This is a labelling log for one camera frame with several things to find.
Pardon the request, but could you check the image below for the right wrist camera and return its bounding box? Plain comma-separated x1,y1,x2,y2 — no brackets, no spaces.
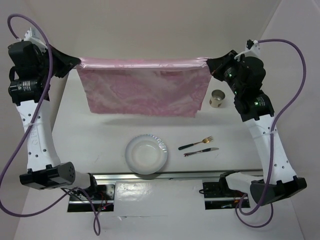
234,39,261,62

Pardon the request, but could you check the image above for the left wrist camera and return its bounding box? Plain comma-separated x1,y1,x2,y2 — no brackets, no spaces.
23,27,47,52

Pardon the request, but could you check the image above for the white scalloped plate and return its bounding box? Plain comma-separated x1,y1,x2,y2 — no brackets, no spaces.
124,134,168,175

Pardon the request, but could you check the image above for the metal cup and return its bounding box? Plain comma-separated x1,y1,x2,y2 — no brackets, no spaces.
209,89,226,108

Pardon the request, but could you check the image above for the pink satin rose cloth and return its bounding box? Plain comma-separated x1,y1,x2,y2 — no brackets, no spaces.
76,57,211,118

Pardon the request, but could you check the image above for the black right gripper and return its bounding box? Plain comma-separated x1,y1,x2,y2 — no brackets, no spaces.
207,49,243,95

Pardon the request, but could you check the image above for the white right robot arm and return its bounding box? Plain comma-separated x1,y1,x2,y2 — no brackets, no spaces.
206,50,307,206

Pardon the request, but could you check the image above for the gold fork black handle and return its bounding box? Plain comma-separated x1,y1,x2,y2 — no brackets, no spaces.
178,136,214,151

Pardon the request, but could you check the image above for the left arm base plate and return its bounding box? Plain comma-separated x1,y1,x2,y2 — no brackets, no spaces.
67,183,116,213

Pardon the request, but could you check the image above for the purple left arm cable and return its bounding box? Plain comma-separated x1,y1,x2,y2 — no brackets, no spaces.
0,14,112,236

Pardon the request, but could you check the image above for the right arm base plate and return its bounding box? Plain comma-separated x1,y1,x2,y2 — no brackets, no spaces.
198,182,244,210

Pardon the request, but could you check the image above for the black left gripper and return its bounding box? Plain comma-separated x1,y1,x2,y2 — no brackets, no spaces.
35,42,79,80

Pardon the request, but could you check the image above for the silver knife black handle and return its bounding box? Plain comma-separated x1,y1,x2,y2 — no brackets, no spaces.
183,147,219,157

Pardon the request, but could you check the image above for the aluminium front rail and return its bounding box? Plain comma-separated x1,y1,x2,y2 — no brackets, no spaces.
93,170,231,182

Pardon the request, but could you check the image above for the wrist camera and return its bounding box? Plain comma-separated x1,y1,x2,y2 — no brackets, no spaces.
23,27,47,52
234,39,261,62

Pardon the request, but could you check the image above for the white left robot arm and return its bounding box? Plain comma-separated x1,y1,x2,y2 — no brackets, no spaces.
8,40,99,200

